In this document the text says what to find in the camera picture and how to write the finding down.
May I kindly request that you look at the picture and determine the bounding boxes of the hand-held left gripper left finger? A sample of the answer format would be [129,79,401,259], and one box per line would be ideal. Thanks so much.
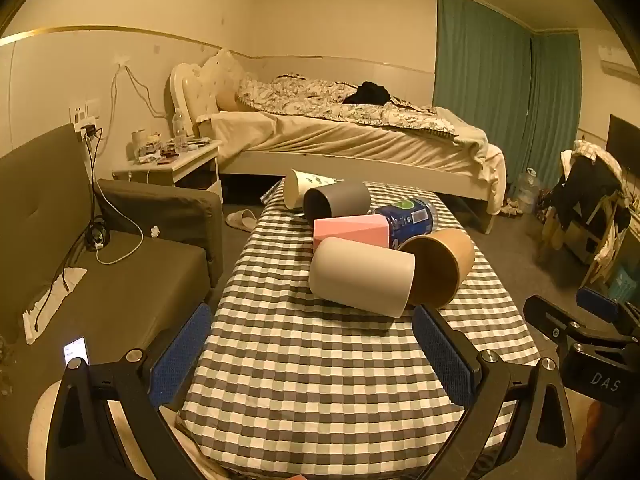
[49,301,213,480]

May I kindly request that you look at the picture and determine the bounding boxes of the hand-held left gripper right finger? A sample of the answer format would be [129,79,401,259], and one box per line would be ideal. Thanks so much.
[412,304,582,480]

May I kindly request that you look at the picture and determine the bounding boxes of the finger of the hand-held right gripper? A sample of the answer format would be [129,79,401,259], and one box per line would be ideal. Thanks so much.
[524,295,576,347]
[576,287,640,343]

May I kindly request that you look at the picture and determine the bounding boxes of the plain white cup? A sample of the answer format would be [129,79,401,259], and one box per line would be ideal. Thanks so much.
[308,236,417,318]

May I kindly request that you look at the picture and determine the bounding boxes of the person's right forearm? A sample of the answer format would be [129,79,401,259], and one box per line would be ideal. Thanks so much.
[575,400,626,480]

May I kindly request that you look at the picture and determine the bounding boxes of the brown cup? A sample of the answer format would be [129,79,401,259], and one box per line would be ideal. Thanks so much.
[398,229,476,308]

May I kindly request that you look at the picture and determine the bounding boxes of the grey cup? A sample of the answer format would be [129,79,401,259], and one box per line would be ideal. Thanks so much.
[303,182,372,222]

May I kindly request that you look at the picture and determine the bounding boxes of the printed white paper cup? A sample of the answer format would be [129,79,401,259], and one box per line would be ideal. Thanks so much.
[283,169,346,210]

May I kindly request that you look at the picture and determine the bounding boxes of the blue plastic basket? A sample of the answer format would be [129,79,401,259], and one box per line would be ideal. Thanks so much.
[606,264,639,303]

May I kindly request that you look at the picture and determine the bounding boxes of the smartphone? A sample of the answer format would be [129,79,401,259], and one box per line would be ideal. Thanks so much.
[62,338,91,367]

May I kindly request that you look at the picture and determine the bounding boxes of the grey sofa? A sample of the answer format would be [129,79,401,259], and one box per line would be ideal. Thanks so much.
[0,122,224,461]

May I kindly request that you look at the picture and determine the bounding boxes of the chair piled with clothes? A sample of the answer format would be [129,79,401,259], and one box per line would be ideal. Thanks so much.
[536,139,634,287]

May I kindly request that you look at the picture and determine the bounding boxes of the checkered tablecloth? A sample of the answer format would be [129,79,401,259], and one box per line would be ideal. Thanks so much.
[177,180,543,480]

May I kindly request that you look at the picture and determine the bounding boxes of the large water jug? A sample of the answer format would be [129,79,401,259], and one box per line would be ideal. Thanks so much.
[514,168,544,214]

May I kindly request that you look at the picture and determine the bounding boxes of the blue can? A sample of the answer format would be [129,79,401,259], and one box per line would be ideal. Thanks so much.
[374,197,439,250]

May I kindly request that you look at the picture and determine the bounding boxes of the white tissue paper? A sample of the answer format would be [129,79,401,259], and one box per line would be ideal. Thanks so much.
[21,266,89,345]

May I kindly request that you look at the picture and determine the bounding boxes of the black headphones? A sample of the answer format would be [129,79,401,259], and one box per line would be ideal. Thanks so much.
[86,216,112,252]

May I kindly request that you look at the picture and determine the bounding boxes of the beige slipper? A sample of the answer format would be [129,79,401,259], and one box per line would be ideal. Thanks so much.
[225,209,260,233]

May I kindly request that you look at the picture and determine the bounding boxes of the pink box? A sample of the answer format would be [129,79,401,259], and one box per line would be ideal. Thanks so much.
[313,214,390,253]

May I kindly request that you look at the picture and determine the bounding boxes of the white rounded object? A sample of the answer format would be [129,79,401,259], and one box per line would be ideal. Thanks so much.
[26,377,68,480]

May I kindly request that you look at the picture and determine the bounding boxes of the black television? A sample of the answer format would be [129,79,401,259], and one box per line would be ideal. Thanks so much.
[607,114,640,173]

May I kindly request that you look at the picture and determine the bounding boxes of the white nightstand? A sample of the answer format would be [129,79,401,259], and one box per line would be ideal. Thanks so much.
[112,140,223,206]

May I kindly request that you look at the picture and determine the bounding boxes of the pile of small items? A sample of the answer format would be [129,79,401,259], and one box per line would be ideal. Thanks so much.
[131,130,211,166]

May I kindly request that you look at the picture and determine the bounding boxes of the clear water bottle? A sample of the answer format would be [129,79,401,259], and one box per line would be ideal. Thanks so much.
[172,109,189,152]

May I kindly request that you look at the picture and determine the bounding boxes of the white bed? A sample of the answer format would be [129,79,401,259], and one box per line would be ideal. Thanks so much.
[170,50,508,233]

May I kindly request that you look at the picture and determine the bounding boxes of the white air conditioner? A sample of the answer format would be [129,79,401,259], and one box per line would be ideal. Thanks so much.
[597,44,640,83]

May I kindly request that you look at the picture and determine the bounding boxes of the green curtain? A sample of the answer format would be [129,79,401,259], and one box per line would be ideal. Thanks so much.
[431,0,584,167]

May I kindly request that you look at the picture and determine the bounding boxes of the black garment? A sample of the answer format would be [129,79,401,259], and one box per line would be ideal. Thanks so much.
[344,81,392,106]

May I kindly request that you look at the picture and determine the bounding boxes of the cream pillow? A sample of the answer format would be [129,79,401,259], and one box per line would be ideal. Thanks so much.
[201,49,246,111]

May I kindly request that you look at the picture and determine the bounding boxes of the floral duvet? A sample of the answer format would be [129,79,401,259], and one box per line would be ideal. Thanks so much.
[236,75,458,137]

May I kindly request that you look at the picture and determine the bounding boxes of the white charging cable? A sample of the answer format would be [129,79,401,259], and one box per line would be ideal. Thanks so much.
[96,210,147,266]

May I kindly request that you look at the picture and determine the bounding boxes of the black power cable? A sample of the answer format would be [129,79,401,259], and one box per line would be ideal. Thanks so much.
[20,130,103,332]

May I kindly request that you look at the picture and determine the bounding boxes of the wall socket panel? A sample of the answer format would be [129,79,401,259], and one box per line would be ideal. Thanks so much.
[69,101,104,141]

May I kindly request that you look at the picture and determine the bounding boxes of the white wall cable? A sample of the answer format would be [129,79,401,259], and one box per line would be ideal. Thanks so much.
[107,60,173,122]

